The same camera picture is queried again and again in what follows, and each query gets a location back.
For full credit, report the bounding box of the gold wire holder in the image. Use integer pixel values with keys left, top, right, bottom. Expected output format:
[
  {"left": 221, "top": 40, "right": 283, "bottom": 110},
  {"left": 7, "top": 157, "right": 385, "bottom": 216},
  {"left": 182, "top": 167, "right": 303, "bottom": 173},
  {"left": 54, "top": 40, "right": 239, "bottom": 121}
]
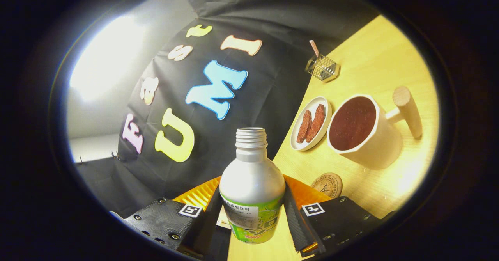
[{"left": 305, "top": 54, "right": 340, "bottom": 83}]

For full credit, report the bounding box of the white cup with wooden handle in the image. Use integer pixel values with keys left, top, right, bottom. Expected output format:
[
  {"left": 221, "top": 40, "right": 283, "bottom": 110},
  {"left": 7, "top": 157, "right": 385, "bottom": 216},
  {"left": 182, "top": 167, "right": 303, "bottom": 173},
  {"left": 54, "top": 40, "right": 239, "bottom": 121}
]
[{"left": 327, "top": 86, "right": 423, "bottom": 170}]

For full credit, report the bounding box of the wooden table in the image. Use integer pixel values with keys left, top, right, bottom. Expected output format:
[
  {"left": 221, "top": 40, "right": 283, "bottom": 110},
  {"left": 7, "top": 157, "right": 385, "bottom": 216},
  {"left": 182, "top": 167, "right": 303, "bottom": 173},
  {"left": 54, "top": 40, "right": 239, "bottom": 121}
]
[{"left": 226, "top": 14, "right": 440, "bottom": 261}]

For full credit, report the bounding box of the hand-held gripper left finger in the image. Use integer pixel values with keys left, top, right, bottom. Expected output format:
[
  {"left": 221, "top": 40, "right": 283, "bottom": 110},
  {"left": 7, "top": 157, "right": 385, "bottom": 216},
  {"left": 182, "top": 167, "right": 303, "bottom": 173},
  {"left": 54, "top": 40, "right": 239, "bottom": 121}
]
[{"left": 110, "top": 176, "right": 230, "bottom": 261}]

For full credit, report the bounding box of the white round plate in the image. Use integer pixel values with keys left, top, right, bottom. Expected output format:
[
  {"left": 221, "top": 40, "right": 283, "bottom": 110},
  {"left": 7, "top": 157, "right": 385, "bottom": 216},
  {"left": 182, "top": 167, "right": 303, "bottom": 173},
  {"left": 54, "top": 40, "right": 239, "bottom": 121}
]
[{"left": 290, "top": 96, "right": 333, "bottom": 152}]

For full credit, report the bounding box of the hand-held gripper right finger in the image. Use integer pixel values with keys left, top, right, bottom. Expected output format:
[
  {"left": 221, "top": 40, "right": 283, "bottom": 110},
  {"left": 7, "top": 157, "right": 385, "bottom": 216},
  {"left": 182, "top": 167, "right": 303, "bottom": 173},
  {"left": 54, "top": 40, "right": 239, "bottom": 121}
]
[{"left": 283, "top": 174, "right": 382, "bottom": 258}]

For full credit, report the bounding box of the round cork coaster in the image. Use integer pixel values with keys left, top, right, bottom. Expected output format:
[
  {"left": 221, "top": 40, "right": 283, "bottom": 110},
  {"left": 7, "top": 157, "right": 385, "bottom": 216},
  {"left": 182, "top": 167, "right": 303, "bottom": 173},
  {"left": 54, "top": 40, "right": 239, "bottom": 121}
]
[{"left": 311, "top": 172, "right": 343, "bottom": 199}]

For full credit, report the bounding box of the silver bottle with green label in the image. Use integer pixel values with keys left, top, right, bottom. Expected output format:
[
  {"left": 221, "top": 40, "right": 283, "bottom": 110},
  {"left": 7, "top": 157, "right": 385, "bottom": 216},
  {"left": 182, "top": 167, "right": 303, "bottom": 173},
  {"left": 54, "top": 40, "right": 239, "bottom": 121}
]
[{"left": 219, "top": 127, "right": 286, "bottom": 245}]

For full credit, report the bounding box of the brown sausage piece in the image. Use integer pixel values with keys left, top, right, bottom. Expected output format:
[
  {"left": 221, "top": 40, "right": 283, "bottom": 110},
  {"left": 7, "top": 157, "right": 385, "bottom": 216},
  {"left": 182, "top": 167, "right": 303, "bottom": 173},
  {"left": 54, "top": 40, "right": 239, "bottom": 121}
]
[
  {"left": 296, "top": 110, "right": 312, "bottom": 144},
  {"left": 306, "top": 104, "right": 326, "bottom": 143}
]

